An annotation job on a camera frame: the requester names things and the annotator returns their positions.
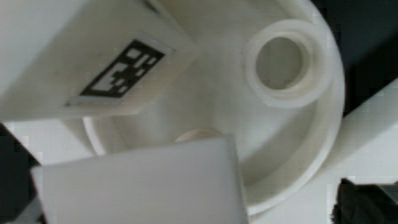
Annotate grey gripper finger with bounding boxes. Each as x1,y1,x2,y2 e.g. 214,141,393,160
333,178,398,224

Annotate white round stool seat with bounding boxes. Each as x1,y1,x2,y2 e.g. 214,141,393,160
84,0,345,214

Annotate white stool leg with tag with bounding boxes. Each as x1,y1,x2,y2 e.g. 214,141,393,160
0,0,198,122

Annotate white L-shaped fence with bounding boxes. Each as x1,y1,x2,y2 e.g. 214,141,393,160
0,79,398,224

